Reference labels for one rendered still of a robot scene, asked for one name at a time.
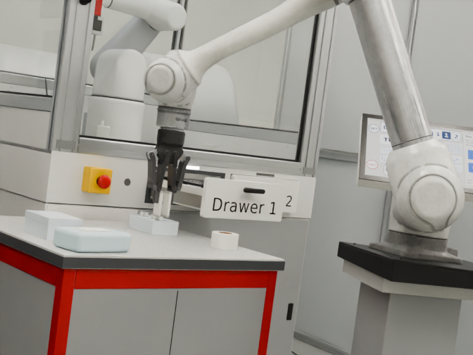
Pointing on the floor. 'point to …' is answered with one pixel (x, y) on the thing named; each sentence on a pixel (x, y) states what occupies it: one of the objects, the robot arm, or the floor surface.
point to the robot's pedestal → (404, 316)
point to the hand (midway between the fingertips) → (162, 203)
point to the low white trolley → (133, 296)
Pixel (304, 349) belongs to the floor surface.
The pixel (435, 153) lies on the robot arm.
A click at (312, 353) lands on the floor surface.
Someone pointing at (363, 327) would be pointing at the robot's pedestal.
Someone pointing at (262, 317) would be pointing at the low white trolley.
